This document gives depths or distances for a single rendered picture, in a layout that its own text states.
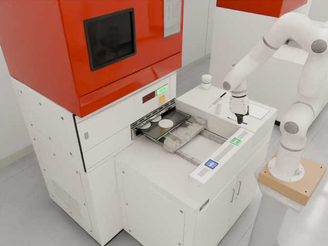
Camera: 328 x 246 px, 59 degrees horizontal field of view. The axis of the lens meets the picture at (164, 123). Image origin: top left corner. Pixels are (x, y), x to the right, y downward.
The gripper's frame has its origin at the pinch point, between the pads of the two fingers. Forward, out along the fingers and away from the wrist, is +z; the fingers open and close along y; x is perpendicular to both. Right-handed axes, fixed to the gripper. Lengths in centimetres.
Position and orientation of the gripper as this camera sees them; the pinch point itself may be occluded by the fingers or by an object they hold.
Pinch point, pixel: (240, 119)
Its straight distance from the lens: 166.9
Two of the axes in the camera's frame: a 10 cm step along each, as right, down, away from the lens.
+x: 6.5, -4.3, 6.2
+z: 1.6, 8.8, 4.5
